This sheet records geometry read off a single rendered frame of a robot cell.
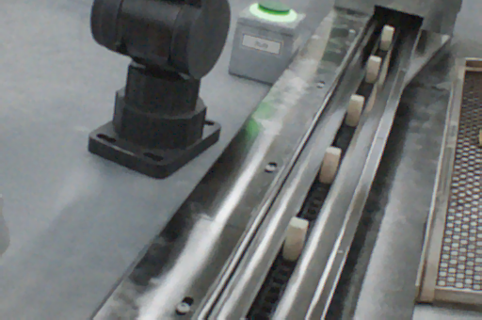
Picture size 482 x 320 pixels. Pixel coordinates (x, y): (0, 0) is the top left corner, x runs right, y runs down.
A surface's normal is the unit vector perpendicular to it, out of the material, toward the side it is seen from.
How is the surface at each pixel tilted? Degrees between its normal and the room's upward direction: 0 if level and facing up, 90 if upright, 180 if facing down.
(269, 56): 90
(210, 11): 90
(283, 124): 0
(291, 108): 0
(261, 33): 90
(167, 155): 0
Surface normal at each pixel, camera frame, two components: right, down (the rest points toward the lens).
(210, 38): 0.88, 0.30
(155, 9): -0.29, -0.28
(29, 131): 0.15, -0.91
